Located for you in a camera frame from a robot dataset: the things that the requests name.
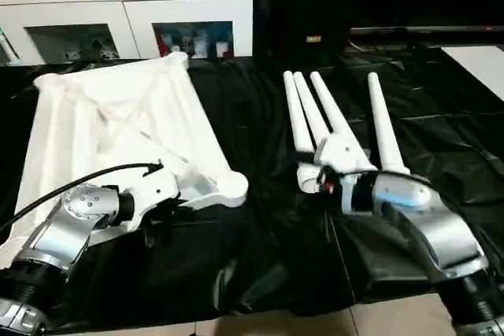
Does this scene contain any white plastic table leg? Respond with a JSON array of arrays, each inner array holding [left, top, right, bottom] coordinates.
[[310, 71, 372, 157], [367, 72, 413, 176], [293, 72, 336, 153], [283, 71, 325, 194]]

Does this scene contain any white plastic table top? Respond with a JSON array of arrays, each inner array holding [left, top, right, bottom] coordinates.
[[0, 52, 250, 271]]

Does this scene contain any black plastic mat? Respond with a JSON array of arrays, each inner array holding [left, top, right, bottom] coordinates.
[[0, 43, 504, 330]]

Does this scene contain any white board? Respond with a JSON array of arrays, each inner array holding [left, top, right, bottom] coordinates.
[[440, 45, 504, 102]]

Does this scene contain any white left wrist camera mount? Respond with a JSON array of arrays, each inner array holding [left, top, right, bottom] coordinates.
[[118, 164, 184, 231]]

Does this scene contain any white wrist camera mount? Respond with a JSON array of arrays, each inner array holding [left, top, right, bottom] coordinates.
[[118, 164, 184, 231], [312, 135, 380, 176]]

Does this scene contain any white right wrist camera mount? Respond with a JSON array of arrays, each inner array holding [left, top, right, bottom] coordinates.
[[312, 135, 380, 176]]

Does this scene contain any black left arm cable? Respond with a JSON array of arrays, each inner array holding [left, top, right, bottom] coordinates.
[[0, 161, 165, 234]]

